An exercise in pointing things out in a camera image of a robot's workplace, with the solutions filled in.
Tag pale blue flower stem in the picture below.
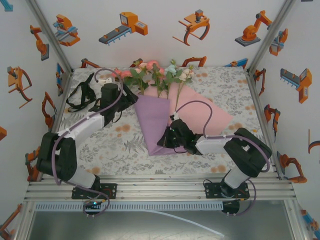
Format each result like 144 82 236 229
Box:
162 58 184 100

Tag slanted aluminium frame post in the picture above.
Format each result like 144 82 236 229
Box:
249 0 298 72
24 0 74 75

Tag grey metal sheet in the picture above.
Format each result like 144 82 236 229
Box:
23 209 301 240

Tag cream flower stem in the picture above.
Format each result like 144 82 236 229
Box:
174 64 195 112

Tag white slotted cable duct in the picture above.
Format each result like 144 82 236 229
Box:
33 201 225 212

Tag aluminium rail bed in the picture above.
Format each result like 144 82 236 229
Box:
23 174 297 203

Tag floral print tablecloth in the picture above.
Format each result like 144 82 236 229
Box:
53 66 275 176

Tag aluminium frame leg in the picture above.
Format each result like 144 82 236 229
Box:
13 201 36 240
283 199 308 240

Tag black ribbon with gold print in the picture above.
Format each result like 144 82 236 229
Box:
65 72 98 113

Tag large pink rose stem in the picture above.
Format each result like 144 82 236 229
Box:
145 59 166 99

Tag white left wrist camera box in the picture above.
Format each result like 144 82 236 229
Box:
96 76 114 86

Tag circuit board with green light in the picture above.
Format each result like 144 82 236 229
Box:
83 199 103 214

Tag pink twin rose stem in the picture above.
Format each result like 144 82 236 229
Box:
111 67 135 88

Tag aluminium table side rail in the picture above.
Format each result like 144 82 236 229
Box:
246 70 285 181
48 69 74 137

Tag black bracket under rail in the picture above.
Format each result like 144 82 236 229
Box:
221 200 241 218

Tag purple and pink wrapping paper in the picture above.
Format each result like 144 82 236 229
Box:
133 84 235 158

